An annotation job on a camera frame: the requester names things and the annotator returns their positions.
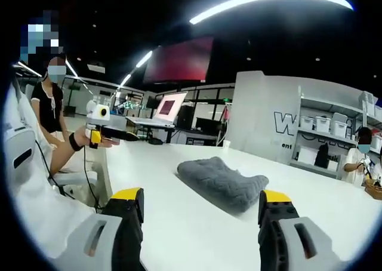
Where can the grey towel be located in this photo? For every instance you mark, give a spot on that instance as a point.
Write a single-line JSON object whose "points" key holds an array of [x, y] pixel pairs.
{"points": [[222, 183]]}

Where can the white paper cup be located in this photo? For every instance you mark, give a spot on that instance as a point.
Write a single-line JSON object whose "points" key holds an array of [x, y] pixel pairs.
{"points": [[227, 144]]}

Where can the black bag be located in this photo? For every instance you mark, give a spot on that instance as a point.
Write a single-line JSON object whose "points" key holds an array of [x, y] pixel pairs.
{"points": [[321, 156]]}

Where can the white partition with letters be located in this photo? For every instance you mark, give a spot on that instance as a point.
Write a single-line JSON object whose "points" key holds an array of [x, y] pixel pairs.
{"points": [[259, 115]]}

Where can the open silver laptop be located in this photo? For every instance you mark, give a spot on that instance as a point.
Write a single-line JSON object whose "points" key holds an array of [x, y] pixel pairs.
{"points": [[167, 110]]}

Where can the black wristband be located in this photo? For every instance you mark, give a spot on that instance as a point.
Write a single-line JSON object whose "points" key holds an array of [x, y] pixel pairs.
{"points": [[74, 142]]}

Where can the white worn chest device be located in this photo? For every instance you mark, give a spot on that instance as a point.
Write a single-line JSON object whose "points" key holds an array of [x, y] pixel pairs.
{"points": [[21, 154]]}

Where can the person's left hand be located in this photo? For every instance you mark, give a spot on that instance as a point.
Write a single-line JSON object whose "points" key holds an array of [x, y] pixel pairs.
{"points": [[85, 139]]}

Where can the white chair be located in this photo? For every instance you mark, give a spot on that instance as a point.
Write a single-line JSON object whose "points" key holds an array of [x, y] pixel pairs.
{"points": [[80, 178]]}

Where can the standing desk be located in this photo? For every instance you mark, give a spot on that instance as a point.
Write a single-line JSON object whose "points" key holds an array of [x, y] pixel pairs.
{"points": [[155, 129]]}

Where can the grey storage shelf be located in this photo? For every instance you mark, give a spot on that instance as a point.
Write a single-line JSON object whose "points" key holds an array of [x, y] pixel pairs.
{"points": [[331, 133]]}

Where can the long ceiling light strip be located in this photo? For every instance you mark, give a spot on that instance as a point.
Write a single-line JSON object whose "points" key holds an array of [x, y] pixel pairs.
{"points": [[268, 2]]}

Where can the hanging red screen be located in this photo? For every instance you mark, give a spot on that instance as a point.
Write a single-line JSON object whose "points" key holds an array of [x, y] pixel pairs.
{"points": [[179, 60]]}

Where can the woven basket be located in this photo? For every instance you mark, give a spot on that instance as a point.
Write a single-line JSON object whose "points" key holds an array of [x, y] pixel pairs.
{"points": [[374, 190]]}

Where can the white storage bin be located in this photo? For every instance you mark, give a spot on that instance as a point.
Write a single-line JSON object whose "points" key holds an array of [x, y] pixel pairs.
{"points": [[306, 122], [323, 124], [339, 124]]}

